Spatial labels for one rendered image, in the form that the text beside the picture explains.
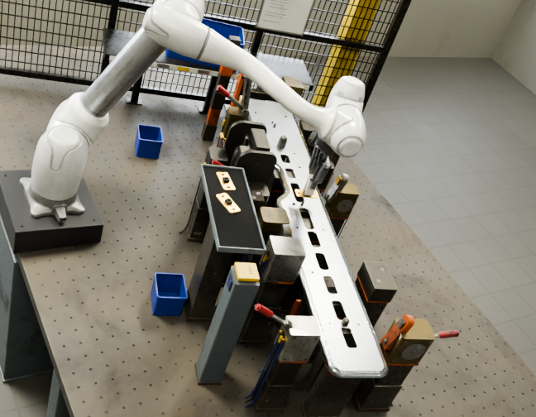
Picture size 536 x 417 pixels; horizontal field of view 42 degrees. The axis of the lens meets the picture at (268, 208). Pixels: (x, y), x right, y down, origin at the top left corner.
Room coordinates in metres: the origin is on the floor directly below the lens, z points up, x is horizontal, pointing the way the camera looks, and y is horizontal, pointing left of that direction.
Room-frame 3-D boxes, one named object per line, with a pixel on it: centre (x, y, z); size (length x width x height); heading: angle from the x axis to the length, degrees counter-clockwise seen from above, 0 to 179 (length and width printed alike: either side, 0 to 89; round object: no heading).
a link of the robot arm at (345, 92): (1.96, -0.11, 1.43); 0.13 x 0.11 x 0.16; 13
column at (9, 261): (1.78, 0.71, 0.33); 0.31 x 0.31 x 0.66; 41
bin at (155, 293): (1.60, 0.21, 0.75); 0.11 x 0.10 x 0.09; 25
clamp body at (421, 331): (1.52, -0.53, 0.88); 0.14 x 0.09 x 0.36; 115
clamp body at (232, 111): (2.32, 0.25, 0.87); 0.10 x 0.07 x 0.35; 115
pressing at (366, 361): (1.96, -0.12, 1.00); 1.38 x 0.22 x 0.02; 25
